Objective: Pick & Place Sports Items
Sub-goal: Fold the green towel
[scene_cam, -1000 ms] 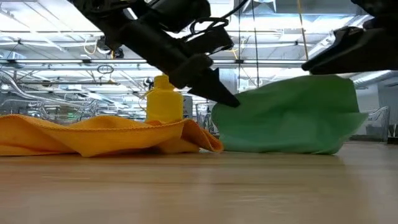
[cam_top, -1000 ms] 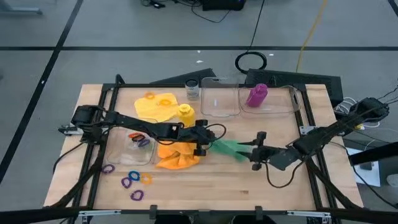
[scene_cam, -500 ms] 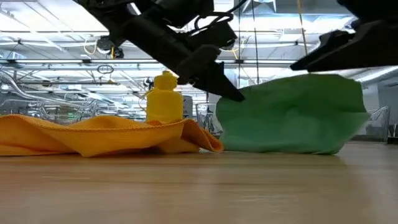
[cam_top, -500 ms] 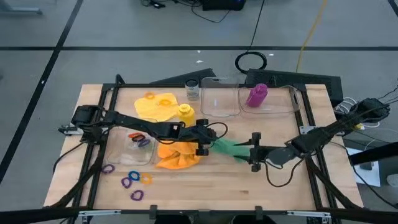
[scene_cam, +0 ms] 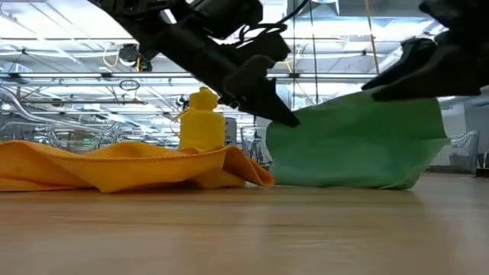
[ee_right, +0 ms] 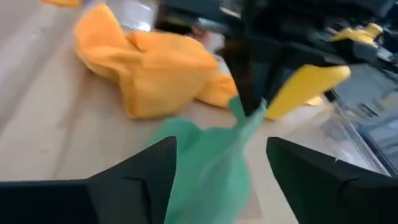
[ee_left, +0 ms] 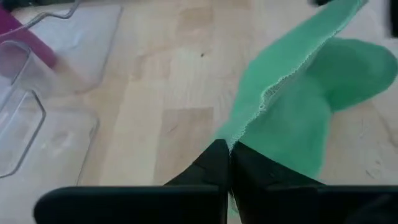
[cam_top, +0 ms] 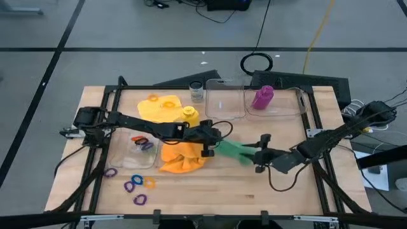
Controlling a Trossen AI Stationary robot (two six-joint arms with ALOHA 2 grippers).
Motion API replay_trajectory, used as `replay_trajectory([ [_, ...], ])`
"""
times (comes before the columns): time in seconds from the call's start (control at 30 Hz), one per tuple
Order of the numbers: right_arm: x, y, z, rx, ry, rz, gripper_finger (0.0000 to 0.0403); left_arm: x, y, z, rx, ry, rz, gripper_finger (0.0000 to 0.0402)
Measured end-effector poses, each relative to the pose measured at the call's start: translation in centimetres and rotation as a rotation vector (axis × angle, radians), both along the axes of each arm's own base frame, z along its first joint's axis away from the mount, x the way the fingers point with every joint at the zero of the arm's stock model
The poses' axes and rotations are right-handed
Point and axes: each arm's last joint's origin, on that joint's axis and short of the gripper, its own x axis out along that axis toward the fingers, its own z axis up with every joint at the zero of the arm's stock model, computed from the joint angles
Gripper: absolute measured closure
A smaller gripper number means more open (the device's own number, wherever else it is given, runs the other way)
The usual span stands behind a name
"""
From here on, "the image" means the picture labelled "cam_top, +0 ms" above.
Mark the yellow plastic water bottle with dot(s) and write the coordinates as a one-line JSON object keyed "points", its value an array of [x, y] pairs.
{"points": [[190, 114]]}

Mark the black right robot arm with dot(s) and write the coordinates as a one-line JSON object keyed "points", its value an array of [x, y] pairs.
{"points": [[334, 136]]}

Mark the pale yellow cloth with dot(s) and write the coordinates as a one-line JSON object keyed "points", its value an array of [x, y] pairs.
{"points": [[155, 111]]}

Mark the orange microfiber cloth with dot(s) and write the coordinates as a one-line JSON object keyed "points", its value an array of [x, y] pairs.
{"points": [[181, 160]]}

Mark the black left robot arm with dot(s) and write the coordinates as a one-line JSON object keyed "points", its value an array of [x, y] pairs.
{"points": [[143, 125]]}

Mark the black aluminium frame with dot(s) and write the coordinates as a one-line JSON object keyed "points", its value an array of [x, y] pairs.
{"points": [[222, 217]]}

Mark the pink plastic water bottle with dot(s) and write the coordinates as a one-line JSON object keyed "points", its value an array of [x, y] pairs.
{"points": [[262, 98]]}

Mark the blue coil wristband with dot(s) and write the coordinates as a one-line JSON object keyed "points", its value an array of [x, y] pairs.
{"points": [[132, 179]]}

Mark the green microfiber cloth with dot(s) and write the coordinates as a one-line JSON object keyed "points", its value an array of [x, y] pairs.
{"points": [[235, 149]]}

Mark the black equipment box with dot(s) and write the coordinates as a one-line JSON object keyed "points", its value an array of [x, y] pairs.
{"points": [[229, 4]]}

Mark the clear glass jar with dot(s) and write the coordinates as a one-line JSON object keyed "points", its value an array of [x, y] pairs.
{"points": [[196, 93]]}

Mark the dark brown coil wristband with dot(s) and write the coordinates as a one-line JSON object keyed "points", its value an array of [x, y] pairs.
{"points": [[147, 141]]}

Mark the black frame clamp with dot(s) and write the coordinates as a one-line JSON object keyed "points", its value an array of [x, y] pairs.
{"points": [[156, 216], [265, 217]]}

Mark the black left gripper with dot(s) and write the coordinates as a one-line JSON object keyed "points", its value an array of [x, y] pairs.
{"points": [[200, 135]]}

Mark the grey table leg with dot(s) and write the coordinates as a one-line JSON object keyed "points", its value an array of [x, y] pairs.
{"points": [[19, 11]]}

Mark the silver aluminium rail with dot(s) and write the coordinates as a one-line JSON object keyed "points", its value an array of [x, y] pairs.
{"points": [[314, 219], [101, 217]]}

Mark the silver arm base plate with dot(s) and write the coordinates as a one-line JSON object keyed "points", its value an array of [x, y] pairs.
{"points": [[313, 133], [68, 133]]}

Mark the orange coil wristband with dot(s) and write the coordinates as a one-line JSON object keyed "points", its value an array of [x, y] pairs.
{"points": [[135, 138]]}

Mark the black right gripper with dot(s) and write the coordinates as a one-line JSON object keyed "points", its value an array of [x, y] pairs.
{"points": [[268, 156]]}

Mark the clear plastic bin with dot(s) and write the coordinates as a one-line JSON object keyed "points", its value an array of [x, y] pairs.
{"points": [[286, 105], [225, 108], [127, 159]]}

